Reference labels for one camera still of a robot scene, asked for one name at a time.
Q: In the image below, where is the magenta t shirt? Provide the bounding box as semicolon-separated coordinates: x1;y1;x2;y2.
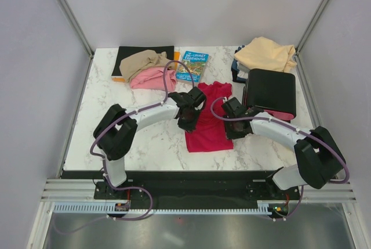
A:
185;81;234;153

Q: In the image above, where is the blue illustrated paperback book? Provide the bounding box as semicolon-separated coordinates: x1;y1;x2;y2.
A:
176;51;209;85

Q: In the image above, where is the black pink drawer organizer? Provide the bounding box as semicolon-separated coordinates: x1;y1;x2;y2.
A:
242;68;296;121

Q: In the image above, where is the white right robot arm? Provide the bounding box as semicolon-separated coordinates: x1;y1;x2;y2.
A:
220;98;350;199

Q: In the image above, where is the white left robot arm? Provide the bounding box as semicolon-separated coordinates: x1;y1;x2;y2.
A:
90;86;206;199

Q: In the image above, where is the light pink t shirt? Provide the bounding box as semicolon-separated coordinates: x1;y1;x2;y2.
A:
129;67;177;92

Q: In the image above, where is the cream yellow t shirt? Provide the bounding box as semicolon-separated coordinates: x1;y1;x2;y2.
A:
234;37;297;73

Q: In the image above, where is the beige t shirt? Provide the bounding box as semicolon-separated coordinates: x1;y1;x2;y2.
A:
119;49;170;82

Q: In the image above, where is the black notebook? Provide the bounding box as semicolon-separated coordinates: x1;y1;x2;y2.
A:
111;46;180;82

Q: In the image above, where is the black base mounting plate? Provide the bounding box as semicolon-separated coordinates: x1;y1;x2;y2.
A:
94;171;300;210

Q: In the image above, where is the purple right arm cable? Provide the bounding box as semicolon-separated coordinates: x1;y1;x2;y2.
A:
209;96;350;222

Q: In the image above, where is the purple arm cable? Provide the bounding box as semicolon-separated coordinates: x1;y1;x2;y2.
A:
53;60;195;234
209;96;350;222

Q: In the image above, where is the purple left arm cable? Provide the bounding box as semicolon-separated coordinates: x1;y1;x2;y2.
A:
53;60;195;234

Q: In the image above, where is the white slotted cable duct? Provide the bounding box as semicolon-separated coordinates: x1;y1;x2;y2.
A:
53;202;273;215

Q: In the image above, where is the right aluminium frame post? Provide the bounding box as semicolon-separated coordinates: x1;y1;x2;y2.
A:
296;0;331;55

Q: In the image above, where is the aluminium frame post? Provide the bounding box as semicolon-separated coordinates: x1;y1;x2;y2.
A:
296;0;331;55
56;0;94;58

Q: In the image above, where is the left aluminium frame post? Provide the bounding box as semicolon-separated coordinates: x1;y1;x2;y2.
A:
56;0;94;58

